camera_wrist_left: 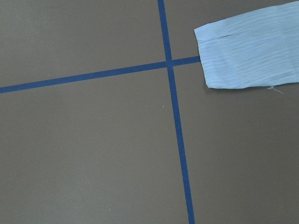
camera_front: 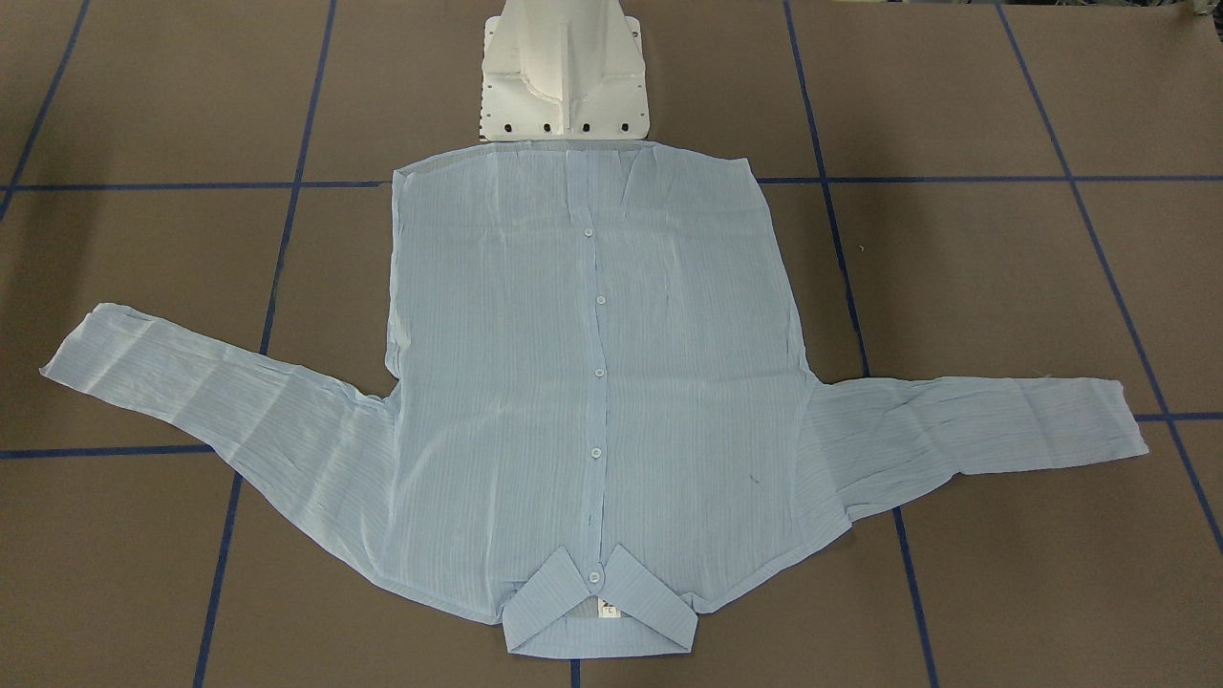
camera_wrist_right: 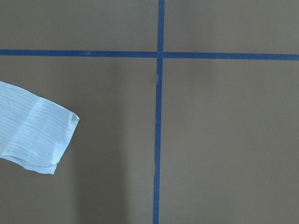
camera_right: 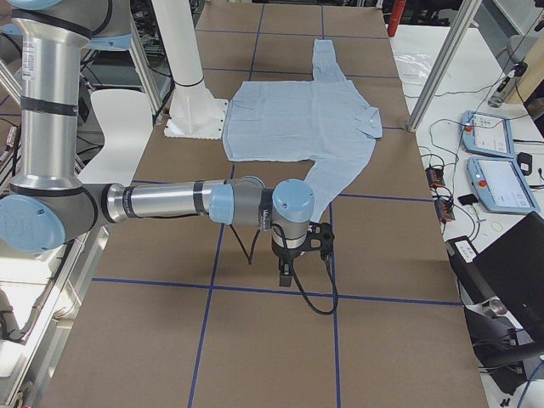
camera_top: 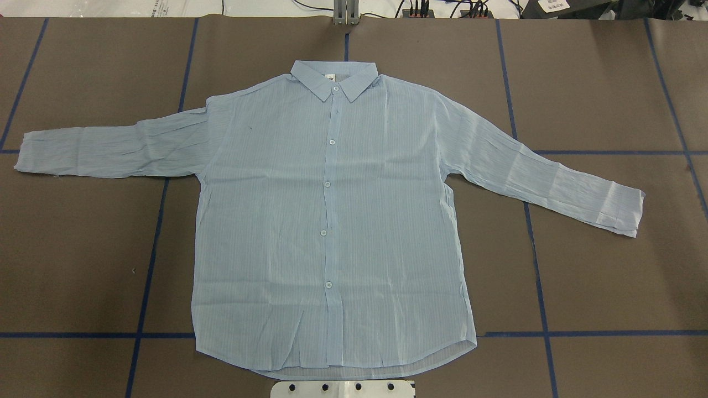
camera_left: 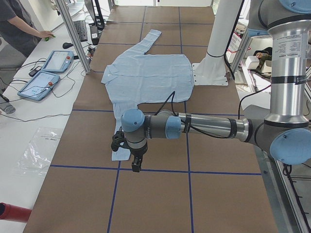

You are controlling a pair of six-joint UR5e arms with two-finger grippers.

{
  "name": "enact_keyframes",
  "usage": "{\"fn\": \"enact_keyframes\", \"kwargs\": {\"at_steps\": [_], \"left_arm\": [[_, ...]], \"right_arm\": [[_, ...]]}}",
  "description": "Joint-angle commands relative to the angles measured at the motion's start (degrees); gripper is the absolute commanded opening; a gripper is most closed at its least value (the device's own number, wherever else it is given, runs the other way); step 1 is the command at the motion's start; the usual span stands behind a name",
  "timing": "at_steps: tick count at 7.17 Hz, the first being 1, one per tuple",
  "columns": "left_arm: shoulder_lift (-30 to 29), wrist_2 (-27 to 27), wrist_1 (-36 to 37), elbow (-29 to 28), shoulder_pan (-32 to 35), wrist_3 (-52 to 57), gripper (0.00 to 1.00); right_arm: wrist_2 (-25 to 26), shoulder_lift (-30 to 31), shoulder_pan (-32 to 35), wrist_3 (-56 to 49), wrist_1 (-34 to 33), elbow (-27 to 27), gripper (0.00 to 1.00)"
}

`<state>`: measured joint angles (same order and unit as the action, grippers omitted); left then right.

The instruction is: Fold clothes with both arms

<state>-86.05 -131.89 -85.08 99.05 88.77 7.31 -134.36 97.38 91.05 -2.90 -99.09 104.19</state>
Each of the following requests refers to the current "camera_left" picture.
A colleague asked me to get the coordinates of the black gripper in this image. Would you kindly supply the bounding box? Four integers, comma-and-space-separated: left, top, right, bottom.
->
129, 145, 148, 172

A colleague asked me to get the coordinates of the light blue button shirt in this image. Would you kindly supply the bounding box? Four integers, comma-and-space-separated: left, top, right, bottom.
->
101, 29, 194, 161

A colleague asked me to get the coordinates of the clear plastic bag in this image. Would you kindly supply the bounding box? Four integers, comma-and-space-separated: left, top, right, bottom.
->
13, 127, 64, 177

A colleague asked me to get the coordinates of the lower blue teach pendant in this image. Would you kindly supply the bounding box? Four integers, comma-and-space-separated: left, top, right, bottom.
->
17, 71, 60, 101

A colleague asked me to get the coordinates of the blue teach pendant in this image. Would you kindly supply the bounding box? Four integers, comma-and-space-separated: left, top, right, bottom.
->
17, 71, 60, 101
41, 50, 74, 73

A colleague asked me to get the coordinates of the upper blue teach pendant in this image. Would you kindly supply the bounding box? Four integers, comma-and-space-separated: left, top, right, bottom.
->
41, 50, 74, 73

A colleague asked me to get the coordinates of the red cylinder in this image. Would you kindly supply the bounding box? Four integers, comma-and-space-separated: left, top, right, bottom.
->
0, 202, 32, 223

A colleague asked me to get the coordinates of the black phone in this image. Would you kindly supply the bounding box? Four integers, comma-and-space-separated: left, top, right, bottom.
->
29, 67, 41, 77

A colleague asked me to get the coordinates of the black computer mouse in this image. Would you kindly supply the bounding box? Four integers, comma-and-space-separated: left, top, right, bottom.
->
62, 42, 73, 49

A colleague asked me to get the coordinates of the black keyboard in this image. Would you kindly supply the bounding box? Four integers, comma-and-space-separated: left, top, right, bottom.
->
73, 20, 88, 42

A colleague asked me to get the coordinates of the person in grey shirt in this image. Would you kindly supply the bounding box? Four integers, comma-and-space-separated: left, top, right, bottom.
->
0, 0, 53, 94

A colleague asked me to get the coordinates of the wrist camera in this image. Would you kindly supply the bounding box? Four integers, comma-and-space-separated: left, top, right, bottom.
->
111, 130, 128, 152

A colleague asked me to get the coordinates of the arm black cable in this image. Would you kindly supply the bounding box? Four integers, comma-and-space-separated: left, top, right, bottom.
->
155, 91, 272, 139

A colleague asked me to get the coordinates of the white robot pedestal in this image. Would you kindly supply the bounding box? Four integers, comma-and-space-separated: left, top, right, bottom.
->
192, 0, 244, 86

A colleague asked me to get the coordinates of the aluminium frame post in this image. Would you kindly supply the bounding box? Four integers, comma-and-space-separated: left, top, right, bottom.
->
55, 0, 90, 74

